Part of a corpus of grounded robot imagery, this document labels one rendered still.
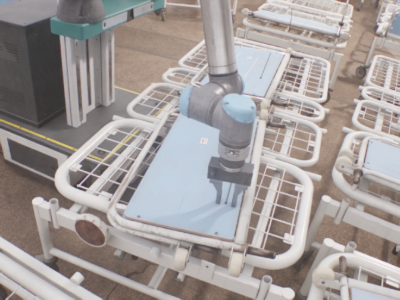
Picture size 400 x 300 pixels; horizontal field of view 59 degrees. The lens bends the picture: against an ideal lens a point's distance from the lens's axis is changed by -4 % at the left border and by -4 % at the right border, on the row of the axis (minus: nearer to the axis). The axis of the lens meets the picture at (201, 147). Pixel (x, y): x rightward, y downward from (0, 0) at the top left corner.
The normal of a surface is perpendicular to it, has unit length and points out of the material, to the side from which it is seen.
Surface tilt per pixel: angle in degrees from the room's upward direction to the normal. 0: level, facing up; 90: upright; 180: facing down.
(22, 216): 0
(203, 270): 90
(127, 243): 90
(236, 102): 3
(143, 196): 3
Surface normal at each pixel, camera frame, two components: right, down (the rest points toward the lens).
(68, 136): 0.11, -0.81
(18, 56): -0.39, 0.49
